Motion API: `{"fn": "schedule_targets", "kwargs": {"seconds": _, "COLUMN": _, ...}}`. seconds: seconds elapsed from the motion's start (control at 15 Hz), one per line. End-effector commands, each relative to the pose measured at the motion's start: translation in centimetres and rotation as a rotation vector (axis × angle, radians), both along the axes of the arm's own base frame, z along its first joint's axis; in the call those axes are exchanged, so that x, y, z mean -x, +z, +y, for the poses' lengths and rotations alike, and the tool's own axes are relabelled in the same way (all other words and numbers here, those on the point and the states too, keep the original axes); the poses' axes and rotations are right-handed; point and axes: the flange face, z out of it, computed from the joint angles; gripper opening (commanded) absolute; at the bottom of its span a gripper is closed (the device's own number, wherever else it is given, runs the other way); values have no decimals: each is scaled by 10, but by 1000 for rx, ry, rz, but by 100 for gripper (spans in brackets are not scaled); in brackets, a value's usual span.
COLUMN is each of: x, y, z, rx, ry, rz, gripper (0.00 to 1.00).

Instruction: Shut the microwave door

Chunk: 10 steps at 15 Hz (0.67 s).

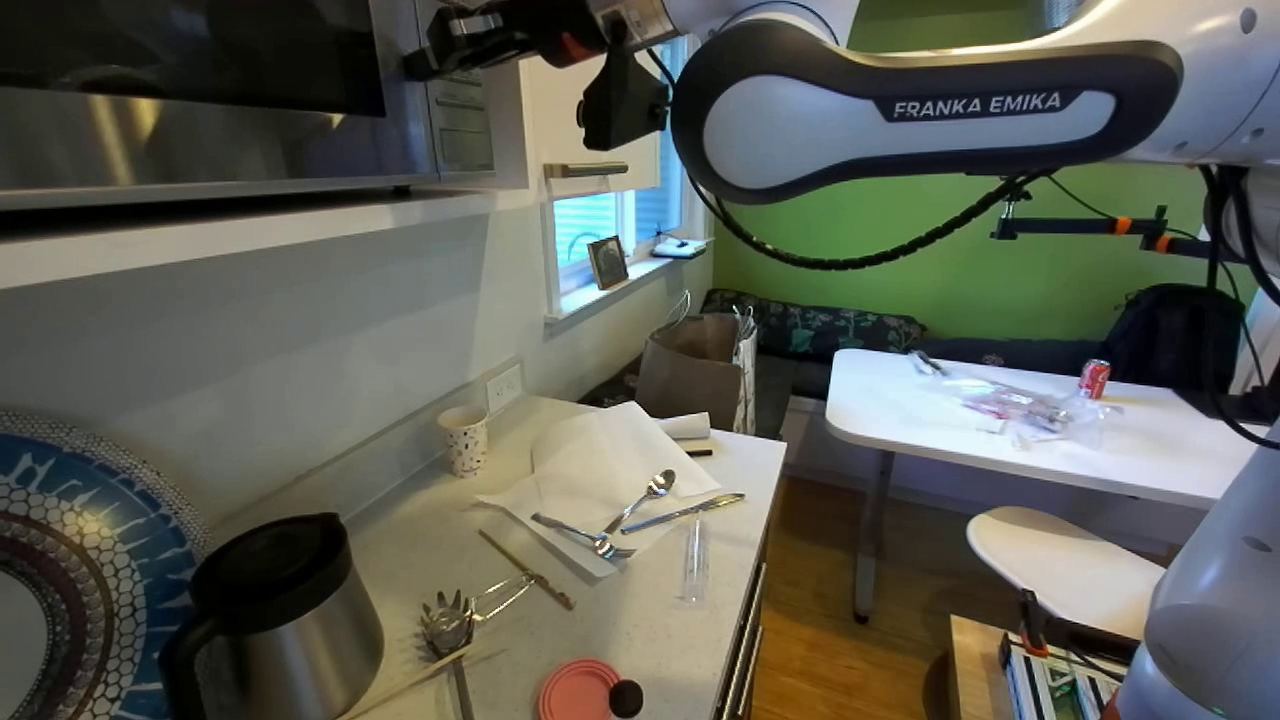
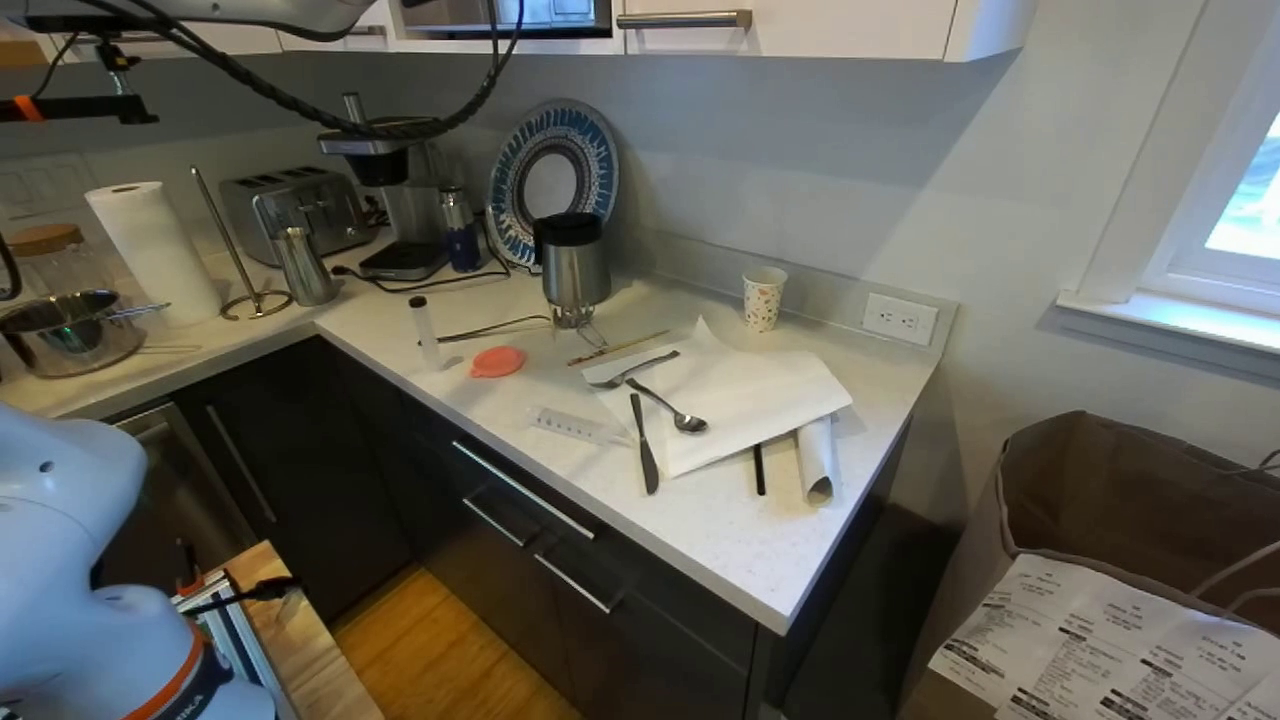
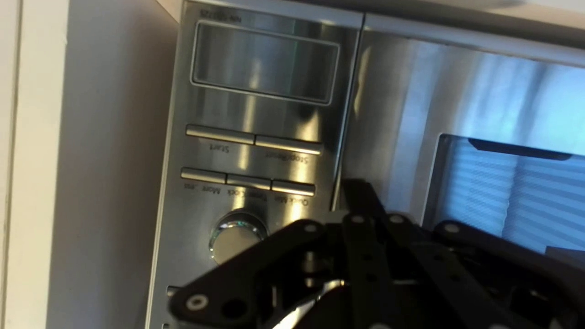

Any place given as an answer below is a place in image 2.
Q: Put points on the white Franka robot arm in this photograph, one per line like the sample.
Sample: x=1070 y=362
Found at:
x=64 y=575

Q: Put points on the metal fork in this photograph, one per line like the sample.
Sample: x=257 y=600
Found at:
x=638 y=370

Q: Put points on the metal spoon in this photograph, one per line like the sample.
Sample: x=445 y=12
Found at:
x=666 y=405

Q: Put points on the clear plastic tube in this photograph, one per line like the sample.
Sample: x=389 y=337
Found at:
x=582 y=424

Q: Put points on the metal table knife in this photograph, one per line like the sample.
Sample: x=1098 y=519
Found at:
x=646 y=453

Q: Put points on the white paper sheet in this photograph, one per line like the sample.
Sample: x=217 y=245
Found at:
x=747 y=394

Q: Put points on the metal cup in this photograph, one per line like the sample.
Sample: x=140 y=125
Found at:
x=575 y=265

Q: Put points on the white dotted paper cup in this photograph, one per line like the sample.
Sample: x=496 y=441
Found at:
x=766 y=302

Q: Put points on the pink round lid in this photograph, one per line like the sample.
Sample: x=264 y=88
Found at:
x=496 y=362

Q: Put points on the rolled white paper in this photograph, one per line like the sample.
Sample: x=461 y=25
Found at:
x=793 y=463

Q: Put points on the small blue bottle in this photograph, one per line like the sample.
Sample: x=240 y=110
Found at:
x=461 y=239

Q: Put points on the small bottle with black cap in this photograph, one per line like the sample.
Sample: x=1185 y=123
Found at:
x=426 y=324

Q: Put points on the blue patterned decorative plate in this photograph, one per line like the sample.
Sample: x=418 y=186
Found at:
x=586 y=141

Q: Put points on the dark lower cabinet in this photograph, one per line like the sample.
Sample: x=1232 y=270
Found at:
x=601 y=600

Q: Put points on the steel shaker bottle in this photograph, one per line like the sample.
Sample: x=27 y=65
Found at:
x=306 y=265

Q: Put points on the silver four slot toaster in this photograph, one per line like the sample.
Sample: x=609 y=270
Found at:
x=303 y=204

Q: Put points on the white upper cabinet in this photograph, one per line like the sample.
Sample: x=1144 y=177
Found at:
x=853 y=25

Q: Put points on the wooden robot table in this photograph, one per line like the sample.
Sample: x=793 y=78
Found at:
x=313 y=655

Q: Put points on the white paper towel roll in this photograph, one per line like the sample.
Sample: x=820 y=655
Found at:
x=155 y=245

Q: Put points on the brown paper bag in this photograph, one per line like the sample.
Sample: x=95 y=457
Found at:
x=1132 y=494

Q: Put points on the printed paper sheet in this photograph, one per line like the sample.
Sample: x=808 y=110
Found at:
x=1105 y=643

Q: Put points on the white framed window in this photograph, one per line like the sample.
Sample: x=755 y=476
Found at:
x=1200 y=287

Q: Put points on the steel cooking pot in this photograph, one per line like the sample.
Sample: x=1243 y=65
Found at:
x=72 y=332

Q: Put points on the black boom with orange clamps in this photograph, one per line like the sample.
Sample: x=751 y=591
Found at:
x=95 y=107

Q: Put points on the wooden board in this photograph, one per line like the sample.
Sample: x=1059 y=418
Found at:
x=41 y=239

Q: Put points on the white wall outlet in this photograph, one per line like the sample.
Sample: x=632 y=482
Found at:
x=903 y=316

